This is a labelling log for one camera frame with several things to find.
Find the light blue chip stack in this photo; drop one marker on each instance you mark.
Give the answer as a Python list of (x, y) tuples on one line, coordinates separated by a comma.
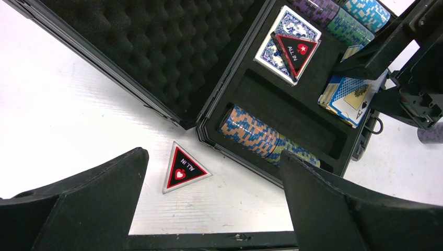
[(370, 13)]

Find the purple 500 chip stack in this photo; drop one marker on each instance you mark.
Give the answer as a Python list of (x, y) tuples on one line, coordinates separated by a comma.
[(432, 135)]

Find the triangular all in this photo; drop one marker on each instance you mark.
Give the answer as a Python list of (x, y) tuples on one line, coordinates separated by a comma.
[(183, 169), (295, 53)]

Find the green chip stack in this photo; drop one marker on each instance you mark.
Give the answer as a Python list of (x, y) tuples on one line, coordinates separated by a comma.
[(348, 30)]

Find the orange-blue chip stack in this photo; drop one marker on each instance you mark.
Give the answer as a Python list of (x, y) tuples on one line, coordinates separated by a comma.
[(249, 131)]

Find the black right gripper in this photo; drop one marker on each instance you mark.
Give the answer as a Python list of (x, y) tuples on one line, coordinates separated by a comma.
[(418, 95)]

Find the blue patterned card deck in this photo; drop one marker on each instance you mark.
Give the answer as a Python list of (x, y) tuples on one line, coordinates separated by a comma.
[(289, 23)]

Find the black poker set case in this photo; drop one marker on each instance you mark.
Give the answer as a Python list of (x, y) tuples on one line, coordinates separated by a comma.
[(191, 61)]

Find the purple chip stack in case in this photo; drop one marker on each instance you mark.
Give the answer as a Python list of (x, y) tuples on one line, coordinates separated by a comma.
[(322, 12)]

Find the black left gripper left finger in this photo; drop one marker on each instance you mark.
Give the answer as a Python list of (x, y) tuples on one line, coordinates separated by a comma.
[(92, 210)]

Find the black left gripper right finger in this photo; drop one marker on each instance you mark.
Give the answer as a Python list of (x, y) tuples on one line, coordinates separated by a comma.
[(332, 213)]

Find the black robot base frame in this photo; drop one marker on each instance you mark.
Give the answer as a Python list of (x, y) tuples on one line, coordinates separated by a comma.
[(216, 241)]

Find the blue ace card box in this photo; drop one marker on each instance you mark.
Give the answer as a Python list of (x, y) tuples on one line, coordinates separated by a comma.
[(349, 98)]

